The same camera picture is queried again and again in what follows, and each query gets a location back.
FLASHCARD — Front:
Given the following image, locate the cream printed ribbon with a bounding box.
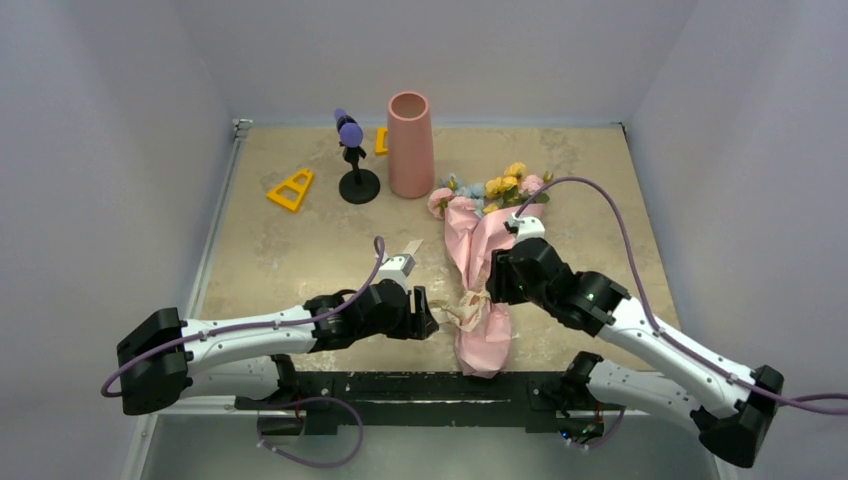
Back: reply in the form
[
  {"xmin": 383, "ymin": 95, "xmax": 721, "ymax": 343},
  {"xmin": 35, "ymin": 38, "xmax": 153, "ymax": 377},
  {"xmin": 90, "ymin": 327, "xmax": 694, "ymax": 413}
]
[{"xmin": 402, "ymin": 239, "xmax": 491, "ymax": 332}]

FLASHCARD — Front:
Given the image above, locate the pink flower bouquet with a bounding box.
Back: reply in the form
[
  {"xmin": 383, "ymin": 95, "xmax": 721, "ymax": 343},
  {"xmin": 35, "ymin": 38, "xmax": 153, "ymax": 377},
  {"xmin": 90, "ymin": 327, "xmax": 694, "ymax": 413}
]
[{"xmin": 428, "ymin": 162, "xmax": 552, "ymax": 378}]

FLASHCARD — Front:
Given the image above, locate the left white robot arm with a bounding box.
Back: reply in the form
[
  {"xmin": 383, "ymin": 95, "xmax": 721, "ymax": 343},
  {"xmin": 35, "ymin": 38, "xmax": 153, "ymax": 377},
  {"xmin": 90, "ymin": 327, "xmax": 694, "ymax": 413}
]
[{"xmin": 116, "ymin": 280, "xmax": 438, "ymax": 416}]

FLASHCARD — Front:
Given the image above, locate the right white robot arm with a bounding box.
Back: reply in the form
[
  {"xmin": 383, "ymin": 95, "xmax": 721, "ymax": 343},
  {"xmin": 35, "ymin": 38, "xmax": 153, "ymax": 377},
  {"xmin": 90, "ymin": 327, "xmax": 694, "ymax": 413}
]
[{"xmin": 486, "ymin": 238, "xmax": 784, "ymax": 468}]

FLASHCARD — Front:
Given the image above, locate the yellow block behind vase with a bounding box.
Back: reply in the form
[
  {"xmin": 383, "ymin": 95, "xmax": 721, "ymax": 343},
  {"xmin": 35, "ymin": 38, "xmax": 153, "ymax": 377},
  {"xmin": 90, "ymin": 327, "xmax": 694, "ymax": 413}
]
[{"xmin": 374, "ymin": 127, "xmax": 388, "ymax": 156}]

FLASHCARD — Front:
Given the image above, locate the pink tall vase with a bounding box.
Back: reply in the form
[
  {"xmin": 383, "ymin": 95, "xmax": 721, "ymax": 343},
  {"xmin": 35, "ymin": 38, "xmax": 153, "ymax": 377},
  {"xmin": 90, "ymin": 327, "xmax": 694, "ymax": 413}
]
[{"xmin": 387, "ymin": 91, "xmax": 435, "ymax": 199}]

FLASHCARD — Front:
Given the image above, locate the black stand purple microphone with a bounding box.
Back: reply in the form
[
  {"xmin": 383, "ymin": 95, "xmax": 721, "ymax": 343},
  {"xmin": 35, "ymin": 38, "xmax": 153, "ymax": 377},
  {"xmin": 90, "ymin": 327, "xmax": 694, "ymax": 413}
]
[{"xmin": 334, "ymin": 108, "xmax": 381, "ymax": 205}]

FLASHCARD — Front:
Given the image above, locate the yellow triangular block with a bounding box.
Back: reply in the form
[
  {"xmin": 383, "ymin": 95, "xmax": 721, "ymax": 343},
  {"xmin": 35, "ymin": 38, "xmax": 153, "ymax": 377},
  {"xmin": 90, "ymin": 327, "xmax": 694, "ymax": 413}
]
[{"xmin": 266, "ymin": 168, "xmax": 314, "ymax": 213}]

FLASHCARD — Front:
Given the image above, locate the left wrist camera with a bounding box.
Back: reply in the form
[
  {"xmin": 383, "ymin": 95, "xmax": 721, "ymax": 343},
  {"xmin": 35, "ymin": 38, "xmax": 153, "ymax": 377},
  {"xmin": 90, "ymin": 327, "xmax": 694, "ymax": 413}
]
[{"xmin": 375, "ymin": 253, "xmax": 416, "ymax": 290}]

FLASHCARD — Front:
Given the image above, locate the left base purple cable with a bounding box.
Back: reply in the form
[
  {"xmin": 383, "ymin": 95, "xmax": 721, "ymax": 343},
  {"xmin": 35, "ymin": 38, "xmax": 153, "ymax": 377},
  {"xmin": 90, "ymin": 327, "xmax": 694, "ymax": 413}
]
[{"xmin": 256, "ymin": 396, "xmax": 366, "ymax": 470}]

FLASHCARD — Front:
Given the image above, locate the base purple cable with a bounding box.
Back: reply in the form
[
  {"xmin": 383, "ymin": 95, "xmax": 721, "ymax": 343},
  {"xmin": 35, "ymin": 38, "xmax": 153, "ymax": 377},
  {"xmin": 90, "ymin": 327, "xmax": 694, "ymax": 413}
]
[
  {"xmin": 563, "ymin": 405, "xmax": 629, "ymax": 452},
  {"xmin": 256, "ymin": 396, "xmax": 366, "ymax": 470}
]

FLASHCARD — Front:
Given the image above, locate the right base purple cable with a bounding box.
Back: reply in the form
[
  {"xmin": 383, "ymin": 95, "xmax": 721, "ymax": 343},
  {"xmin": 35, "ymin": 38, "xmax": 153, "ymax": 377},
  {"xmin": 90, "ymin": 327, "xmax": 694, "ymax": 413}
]
[{"xmin": 563, "ymin": 405, "xmax": 629, "ymax": 452}]

